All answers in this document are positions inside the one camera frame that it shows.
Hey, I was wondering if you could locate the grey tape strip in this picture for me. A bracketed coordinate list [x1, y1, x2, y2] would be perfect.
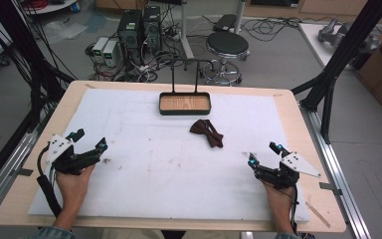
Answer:
[318, 181, 343, 196]
[16, 167, 35, 177]

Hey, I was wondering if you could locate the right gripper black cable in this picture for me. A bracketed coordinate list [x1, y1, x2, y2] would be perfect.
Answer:
[287, 184, 300, 235]

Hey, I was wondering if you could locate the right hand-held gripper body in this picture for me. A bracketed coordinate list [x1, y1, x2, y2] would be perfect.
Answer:
[254, 150, 322, 191]

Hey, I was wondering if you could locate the aluminium rail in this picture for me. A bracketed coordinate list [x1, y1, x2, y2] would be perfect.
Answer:
[0, 127, 49, 222]
[298, 102, 373, 239]

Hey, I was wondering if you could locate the white desk leg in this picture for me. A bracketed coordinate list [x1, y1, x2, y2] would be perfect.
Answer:
[178, 0, 196, 62]
[233, 0, 247, 34]

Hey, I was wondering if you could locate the black computer tower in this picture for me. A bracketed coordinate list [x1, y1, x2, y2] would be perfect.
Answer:
[116, 9, 144, 65]
[141, 5, 163, 52]

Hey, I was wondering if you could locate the brown bow tie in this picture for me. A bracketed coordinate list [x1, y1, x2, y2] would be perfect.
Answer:
[189, 119, 225, 149]

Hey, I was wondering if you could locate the white foam mat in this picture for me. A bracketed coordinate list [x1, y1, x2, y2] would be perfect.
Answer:
[27, 88, 311, 223]

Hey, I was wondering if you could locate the thin wooden stick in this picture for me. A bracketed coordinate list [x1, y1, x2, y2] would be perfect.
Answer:
[304, 201, 331, 229]

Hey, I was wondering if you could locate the light wooden table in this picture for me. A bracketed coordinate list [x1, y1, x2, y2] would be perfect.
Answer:
[0, 80, 347, 234]

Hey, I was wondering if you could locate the tangle of floor cables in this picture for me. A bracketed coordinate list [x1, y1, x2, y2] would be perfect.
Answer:
[85, 6, 213, 84]

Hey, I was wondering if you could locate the black metal frame with cables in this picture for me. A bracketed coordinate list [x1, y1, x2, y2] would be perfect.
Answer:
[0, 0, 76, 197]

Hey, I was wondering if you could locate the black flat case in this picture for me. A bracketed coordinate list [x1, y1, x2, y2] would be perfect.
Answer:
[213, 13, 239, 33]

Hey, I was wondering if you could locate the black metal frame strut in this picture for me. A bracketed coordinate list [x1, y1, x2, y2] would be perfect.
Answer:
[290, 0, 382, 144]

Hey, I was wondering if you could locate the black round stool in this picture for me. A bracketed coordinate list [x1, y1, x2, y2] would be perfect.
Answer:
[201, 31, 251, 87]

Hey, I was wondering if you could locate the grey machine part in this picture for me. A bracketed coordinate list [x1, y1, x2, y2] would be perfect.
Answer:
[317, 17, 350, 48]

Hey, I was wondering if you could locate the white power supply unit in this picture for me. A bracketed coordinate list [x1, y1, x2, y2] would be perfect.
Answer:
[92, 36, 109, 64]
[101, 40, 120, 68]

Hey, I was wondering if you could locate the person's right hand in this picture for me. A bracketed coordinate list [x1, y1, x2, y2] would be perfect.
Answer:
[262, 181, 296, 222]

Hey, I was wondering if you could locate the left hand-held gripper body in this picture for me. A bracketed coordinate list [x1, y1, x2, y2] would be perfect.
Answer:
[45, 133, 97, 176]

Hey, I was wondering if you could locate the round white table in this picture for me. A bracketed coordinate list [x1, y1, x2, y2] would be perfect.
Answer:
[22, 0, 82, 16]

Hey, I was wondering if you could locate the black stand with wooden tray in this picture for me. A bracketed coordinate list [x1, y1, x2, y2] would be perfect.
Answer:
[158, 58, 212, 117]

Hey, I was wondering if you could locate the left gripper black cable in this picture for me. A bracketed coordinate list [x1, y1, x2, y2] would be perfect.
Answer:
[36, 142, 64, 219]

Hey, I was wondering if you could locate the person's left hand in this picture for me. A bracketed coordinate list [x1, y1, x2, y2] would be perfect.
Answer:
[55, 163, 96, 217]

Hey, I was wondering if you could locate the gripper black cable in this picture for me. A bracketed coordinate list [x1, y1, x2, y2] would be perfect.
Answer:
[287, 184, 300, 235]
[36, 142, 64, 219]

